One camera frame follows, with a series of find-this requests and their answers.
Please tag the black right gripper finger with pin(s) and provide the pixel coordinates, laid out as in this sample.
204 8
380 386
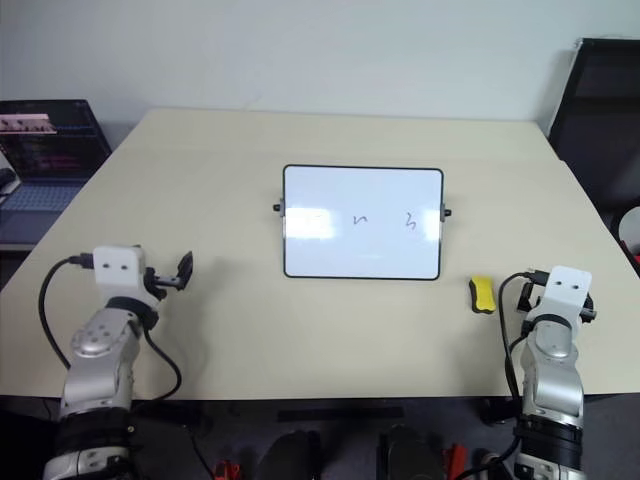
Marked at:
526 299

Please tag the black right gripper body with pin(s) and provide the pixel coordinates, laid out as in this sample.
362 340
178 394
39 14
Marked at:
590 309

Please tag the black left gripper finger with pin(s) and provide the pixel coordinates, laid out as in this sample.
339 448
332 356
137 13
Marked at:
185 270

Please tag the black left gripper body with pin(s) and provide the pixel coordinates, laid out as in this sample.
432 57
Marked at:
161 283

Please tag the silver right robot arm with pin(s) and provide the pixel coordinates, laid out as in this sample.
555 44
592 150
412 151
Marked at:
552 370

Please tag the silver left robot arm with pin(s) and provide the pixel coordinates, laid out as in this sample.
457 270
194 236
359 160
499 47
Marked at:
102 360

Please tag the yellow and black eraser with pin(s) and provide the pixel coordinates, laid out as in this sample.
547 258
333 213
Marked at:
482 295

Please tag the red object beside table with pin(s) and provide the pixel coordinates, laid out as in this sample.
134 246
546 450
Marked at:
634 260

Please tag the white round object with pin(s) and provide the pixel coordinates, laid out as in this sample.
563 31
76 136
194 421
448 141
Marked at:
631 229

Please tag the small red clamp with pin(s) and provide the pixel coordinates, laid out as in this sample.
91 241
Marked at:
226 470
455 456

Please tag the open laptop computer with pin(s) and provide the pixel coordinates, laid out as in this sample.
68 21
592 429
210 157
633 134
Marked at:
45 155

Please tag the small black-framed whiteboard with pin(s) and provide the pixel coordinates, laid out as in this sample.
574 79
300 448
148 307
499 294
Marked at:
360 222

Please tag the dark rounded shape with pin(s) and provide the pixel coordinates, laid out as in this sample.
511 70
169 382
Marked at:
412 452
292 455

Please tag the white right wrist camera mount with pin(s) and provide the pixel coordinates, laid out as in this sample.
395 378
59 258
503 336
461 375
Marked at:
564 295

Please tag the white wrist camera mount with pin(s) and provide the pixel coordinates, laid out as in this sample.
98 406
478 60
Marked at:
564 295
118 272

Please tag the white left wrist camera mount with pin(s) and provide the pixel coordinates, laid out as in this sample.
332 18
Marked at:
118 272

